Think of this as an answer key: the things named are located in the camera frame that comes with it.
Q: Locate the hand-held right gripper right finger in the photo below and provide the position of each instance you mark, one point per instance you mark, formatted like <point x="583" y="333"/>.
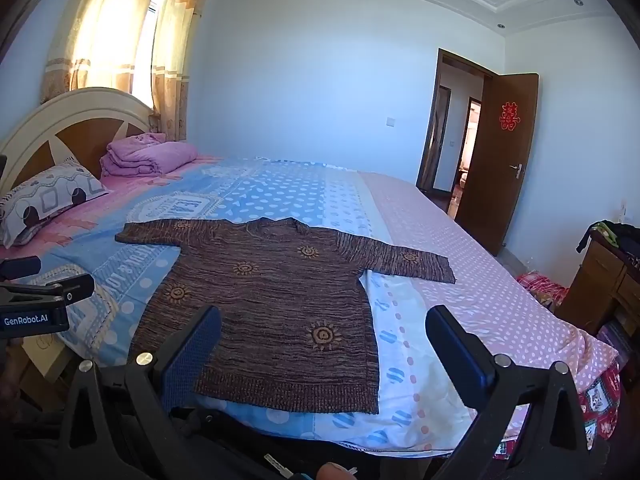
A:
<point x="465" y="360"/>

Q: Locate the red checked cloth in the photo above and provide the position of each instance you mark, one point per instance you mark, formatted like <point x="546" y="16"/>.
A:
<point x="542" y="290"/>

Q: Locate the red patterned quilt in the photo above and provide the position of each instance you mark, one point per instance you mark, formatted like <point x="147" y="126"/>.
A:
<point x="600" y="400"/>

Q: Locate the blue pink printed bed sheet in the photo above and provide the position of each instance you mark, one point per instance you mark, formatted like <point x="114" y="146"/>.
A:
<point x="310" y="190"/>

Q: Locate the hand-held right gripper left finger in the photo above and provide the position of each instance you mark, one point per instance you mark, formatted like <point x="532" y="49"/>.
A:
<point x="192" y="355"/>

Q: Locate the folded pink blanket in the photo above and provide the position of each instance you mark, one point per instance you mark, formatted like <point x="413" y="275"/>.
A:
<point x="145" y="157"/>

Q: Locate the wooden desk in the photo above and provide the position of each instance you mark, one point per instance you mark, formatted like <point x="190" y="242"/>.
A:
<point x="595" y="275"/>

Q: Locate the yellow patterned curtain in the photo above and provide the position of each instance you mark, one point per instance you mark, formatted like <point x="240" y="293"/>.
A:
<point x="175" y="60"/>
<point x="100" y="25"/>

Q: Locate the beige bedside table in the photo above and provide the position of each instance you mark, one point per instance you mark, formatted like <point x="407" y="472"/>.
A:
<point x="45" y="355"/>

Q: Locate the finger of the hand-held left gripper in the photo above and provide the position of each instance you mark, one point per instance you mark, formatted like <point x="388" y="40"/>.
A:
<point x="70" y="290"/>
<point x="20" y="267"/>

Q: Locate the dark clothes pile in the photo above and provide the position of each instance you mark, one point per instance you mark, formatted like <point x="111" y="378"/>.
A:
<point x="625" y="237"/>

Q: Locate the brown door frame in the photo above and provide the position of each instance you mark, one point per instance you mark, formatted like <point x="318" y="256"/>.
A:
<point x="430" y="125"/>

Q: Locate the brown knitted sweater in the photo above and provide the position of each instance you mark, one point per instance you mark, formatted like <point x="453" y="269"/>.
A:
<point x="280" y="310"/>

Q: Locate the brown wooden door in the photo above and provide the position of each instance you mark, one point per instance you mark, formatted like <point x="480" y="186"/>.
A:
<point x="495" y="185"/>

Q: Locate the red paper door decoration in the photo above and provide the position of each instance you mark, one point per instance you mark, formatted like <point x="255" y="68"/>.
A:
<point x="509" y="116"/>

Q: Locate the white patterned pillow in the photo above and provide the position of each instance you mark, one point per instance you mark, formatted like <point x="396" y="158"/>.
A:
<point x="45" y="200"/>

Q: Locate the white wooden headboard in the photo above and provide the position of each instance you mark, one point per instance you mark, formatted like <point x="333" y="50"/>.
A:
<point x="30" y="130"/>

